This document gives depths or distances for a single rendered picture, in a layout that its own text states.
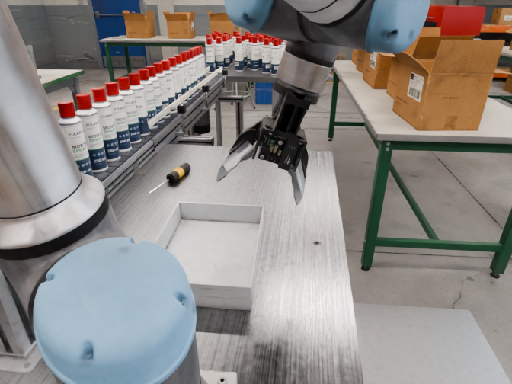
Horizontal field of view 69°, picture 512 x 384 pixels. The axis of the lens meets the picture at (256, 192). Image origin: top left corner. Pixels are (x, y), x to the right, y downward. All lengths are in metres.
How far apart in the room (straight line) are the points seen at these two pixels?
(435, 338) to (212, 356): 0.34
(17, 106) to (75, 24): 8.72
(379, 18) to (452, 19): 5.27
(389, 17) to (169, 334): 0.31
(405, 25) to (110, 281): 0.33
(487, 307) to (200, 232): 1.60
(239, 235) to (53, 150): 0.53
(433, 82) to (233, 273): 1.29
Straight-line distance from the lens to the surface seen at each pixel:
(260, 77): 2.35
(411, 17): 0.40
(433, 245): 2.11
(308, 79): 0.55
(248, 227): 0.85
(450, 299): 2.10
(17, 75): 0.34
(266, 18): 0.46
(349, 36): 0.39
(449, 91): 1.81
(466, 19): 5.75
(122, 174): 1.10
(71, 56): 9.22
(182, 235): 0.83
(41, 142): 0.36
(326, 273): 0.74
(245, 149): 0.62
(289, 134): 0.55
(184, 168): 1.11
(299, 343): 0.61
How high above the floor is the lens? 1.29
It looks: 27 degrees down
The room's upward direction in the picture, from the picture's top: straight up
